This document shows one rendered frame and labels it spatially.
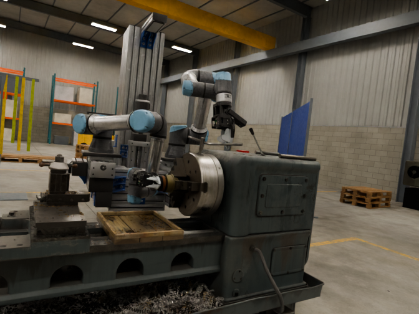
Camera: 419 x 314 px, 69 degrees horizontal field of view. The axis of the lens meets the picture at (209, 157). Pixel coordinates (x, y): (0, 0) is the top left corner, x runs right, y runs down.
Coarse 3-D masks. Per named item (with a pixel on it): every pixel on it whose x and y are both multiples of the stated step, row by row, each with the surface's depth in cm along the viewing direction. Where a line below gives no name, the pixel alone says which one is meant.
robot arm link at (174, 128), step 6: (174, 126) 209; (180, 126) 209; (186, 126) 212; (174, 132) 209; (180, 132) 209; (186, 132) 210; (174, 138) 209; (180, 138) 209; (186, 138) 210; (180, 144) 210
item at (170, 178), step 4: (160, 176) 144; (164, 176) 145; (168, 176) 146; (172, 176) 147; (160, 180) 148; (164, 180) 143; (168, 180) 144; (172, 180) 145; (176, 180) 148; (164, 184) 143; (168, 184) 144; (172, 184) 145; (160, 188) 143; (164, 188) 144; (168, 188) 144; (172, 188) 145; (164, 192) 146; (168, 192) 147; (172, 192) 146
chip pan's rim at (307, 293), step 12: (312, 276) 176; (300, 288) 170; (312, 288) 164; (240, 300) 149; (252, 300) 143; (264, 300) 147; (276, 300) 151; (288, 300) 156; (300, 300) 161; (204, 312) 128; (216, 312) 133; (228, 312) 136; (240, 312) 140; (252, 312) 144
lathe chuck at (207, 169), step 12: (192, 156) 149; (204, 156) 150; (192, 168) 148; (204, 168) 143; (180, 180) 158; (192, 180) 147; (204, 180) 140; (216, 180) 144; (192, 192) 147; (216, 192) 144; (192, 204) 146; (204, 204) 143
